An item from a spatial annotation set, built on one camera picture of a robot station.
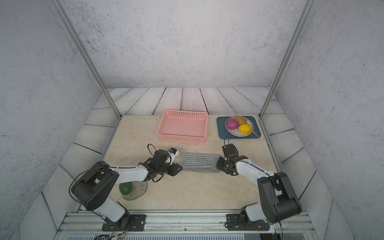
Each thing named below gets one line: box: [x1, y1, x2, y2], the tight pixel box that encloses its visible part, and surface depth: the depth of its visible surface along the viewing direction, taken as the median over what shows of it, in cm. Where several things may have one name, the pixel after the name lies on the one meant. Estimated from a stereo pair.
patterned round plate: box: [225, 115, 254, 137], surface depth 110 cm
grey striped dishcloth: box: [181, 152, 221, 173], surface depth 95 cm
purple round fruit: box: [226, 117, 239, 130], surface depth 111 cm
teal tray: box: [216, 116, 262, 140], surface depth 111 cm
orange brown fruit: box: [236, 116, 247, 126], surface depth 113 cm
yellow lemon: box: [238, 123, 251, 134], surface depth 110 cm
